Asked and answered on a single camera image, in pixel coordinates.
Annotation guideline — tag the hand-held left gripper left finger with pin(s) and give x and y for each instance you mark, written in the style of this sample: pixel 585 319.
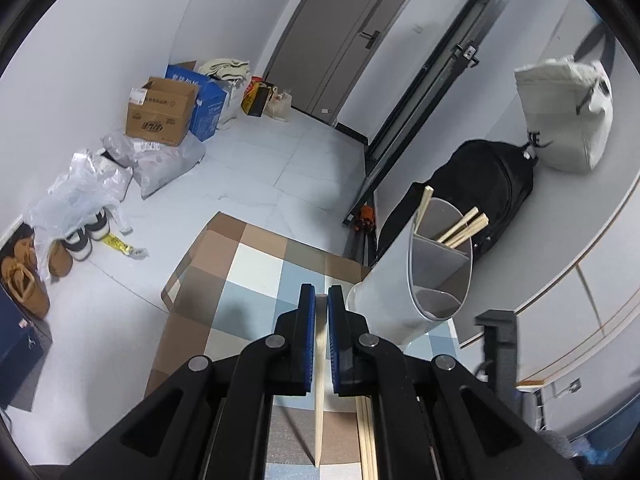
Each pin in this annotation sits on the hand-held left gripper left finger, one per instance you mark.
pixel 311 330

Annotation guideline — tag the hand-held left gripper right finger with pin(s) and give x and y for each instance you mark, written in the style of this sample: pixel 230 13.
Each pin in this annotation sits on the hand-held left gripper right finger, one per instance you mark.
pixel 334 340

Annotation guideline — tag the white utensil holder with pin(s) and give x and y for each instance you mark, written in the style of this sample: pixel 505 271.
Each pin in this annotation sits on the white utensil holder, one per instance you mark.
pixel 385 300

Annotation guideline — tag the wooden chopstick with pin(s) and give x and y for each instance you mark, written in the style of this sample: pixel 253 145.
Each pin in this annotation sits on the wooden chopstick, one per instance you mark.
pixel 472 226
pixel 462 221
pixel 425 207
pixel 477 232
pixel 319 420

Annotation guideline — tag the bundle of wooden chopsticks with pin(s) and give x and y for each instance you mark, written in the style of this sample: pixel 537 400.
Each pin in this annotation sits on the bundle of wooden chopsticks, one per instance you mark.
pixel 367 440

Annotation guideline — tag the checked tablecloth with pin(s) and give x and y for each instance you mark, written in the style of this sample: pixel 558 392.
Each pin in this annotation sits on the checked tablecloth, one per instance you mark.
pixel 250 270

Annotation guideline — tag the white cabinet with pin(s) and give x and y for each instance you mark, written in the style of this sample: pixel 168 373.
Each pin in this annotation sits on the white cabinet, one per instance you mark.
pixel 550 260

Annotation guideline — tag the orange black tool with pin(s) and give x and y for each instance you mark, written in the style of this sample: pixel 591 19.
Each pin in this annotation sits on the orange black tool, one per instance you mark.
pixel 365 217

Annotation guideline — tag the blue cloth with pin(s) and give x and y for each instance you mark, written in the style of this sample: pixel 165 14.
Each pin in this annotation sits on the blue cloth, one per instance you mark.
pixel 590 452

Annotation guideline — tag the black backpack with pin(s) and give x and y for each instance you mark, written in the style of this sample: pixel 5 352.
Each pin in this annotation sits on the black backpack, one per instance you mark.
pixel 480 180

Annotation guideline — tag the grey plastic bag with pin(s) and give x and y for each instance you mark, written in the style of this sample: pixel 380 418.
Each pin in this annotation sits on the grey plastic bag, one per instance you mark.
pixel 160 167

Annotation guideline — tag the translucent plastic bag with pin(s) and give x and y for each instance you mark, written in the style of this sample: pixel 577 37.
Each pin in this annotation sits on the translucent plastic bag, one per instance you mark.
pixel 279 106

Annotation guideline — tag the yellow black bag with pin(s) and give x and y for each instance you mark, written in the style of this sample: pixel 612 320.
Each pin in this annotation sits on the yellow black bag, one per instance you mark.
pixel 255 100

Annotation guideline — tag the white black sneaker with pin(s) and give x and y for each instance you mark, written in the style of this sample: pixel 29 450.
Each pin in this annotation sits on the white black sneaker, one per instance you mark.
pixel 77 247
pixel 97 227

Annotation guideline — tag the blue cardboard box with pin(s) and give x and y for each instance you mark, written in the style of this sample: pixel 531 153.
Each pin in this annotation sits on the blue cardboard box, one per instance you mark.
pixel 207 110

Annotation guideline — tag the white tote bag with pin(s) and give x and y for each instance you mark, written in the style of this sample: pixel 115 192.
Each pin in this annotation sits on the white tote bag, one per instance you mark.
pixel 565 120

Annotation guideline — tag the brown cardboard box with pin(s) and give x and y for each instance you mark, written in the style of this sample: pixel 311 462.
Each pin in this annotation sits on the brown cardboard box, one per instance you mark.
pixel 160 120

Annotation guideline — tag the brown slipper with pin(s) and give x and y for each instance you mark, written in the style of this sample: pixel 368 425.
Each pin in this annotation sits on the brown slipper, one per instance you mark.
pixel 60 260
pixel 25 285

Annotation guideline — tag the beige cloth bag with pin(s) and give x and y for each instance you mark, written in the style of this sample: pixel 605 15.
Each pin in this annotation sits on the beige cloth bag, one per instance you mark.
pixel 225 67

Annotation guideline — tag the clear plastic bag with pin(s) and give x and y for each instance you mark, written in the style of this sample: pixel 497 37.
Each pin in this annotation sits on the clear plastic bag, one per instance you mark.
pixel 70 195

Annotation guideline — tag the grey door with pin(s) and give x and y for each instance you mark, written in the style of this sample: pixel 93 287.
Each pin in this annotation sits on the grey door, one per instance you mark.
pixel 340 50

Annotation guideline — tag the dark blue shoebox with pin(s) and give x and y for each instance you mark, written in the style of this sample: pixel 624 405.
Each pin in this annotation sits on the dark blue shoebox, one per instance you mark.
pixel 17 345

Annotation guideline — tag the black sliding door frame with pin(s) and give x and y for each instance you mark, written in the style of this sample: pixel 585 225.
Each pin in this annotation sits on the black sliding door frame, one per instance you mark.
pixel 466 52

